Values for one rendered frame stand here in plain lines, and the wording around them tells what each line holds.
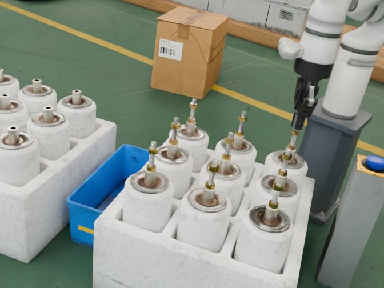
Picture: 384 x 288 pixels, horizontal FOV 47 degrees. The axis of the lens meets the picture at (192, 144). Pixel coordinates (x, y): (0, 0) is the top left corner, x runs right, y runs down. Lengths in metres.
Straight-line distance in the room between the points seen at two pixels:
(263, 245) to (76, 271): 0.43
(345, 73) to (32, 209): 0.78
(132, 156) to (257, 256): 0.56
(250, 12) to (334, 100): 1.85
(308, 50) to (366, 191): 0.31
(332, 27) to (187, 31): 1.01
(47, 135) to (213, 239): 0.45
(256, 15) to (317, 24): 2.05
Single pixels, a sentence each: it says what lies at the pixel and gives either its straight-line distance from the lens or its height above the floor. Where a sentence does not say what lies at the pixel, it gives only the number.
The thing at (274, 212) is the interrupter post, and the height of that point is 0.28.
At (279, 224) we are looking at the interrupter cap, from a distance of 0.81.
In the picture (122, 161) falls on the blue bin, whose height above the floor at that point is 0.07.
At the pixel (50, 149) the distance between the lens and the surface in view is 1.06.
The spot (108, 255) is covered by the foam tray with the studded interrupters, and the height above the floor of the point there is 0.11.
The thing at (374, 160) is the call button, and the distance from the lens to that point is 0.95.
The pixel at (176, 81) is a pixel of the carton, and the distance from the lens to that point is 1.88.
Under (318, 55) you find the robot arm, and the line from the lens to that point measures 0.89.
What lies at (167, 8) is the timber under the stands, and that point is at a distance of 3.24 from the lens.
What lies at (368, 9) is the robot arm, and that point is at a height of 0.58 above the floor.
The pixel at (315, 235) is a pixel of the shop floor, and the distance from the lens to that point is 1.24.
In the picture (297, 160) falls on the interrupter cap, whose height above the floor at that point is 0.25.
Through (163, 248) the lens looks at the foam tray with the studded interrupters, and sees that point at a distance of 0.83.
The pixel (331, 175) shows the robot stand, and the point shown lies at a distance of 1.22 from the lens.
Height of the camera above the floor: 0.74
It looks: 29 degrees down
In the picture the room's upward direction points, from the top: 8 degrees clockwise
